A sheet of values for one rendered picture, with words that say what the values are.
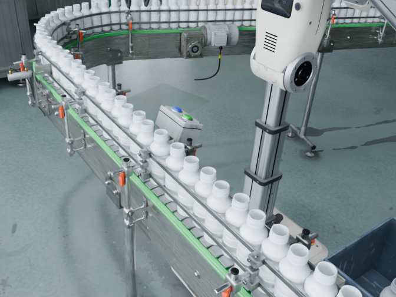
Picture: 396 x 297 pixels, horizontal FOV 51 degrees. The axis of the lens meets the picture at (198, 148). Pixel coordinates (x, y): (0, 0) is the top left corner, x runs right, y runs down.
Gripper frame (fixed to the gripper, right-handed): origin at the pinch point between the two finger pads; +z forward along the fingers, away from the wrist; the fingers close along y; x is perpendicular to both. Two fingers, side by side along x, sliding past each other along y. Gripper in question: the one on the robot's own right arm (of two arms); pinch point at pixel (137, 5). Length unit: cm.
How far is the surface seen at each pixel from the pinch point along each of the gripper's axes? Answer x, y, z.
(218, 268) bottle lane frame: 75, 21, 40
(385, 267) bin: 88, -37, 62
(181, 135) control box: 32.6, 3.1, 31.5
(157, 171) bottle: 42, 17, 34
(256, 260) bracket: 85, 21, 28
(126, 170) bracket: 41, 26, 31
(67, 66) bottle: -24.2, 16.8, 26.6
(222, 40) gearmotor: -62, -90, 43
